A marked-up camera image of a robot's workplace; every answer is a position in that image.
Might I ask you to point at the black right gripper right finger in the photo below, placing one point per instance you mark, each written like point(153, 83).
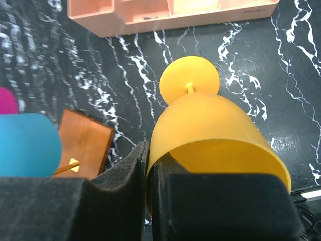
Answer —
point(241, 206)

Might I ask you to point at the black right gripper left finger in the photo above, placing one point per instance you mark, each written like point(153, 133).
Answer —
point(108, 207)

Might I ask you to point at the yellow wine glass front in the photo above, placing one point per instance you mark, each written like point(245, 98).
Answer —
point(209, 134)

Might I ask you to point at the blue wine glass front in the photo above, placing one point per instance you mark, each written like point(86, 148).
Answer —
point(30, 146)

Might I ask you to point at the wooden rack base board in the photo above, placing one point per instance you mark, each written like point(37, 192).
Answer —
point(86, 140)

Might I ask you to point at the magenta wine glass front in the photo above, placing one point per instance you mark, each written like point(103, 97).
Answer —
point(8, 102)

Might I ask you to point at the pink desk file organizer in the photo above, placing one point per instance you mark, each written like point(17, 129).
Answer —
point(115, 18)

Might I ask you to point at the gold wire wine glass rack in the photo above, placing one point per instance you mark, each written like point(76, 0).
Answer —
point(72, 164)

